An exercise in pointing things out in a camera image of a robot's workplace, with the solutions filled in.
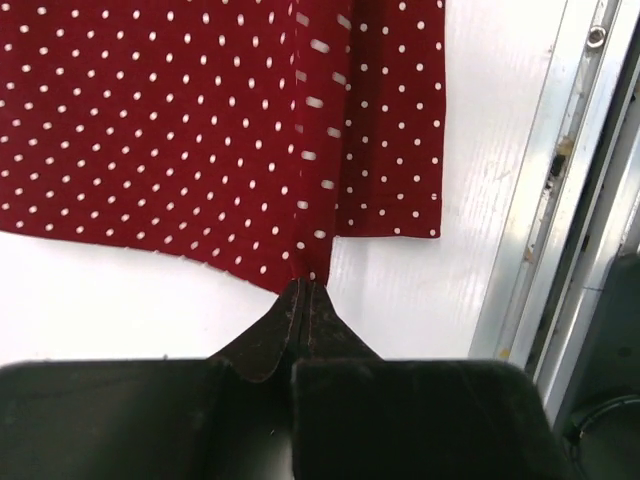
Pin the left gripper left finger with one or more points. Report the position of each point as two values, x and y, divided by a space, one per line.
224 417

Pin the aluminium rail frame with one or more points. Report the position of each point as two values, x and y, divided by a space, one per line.
575 205

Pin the red polka dot skirt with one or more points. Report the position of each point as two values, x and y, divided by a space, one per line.
246 135

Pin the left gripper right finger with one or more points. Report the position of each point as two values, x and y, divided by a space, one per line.
358 416

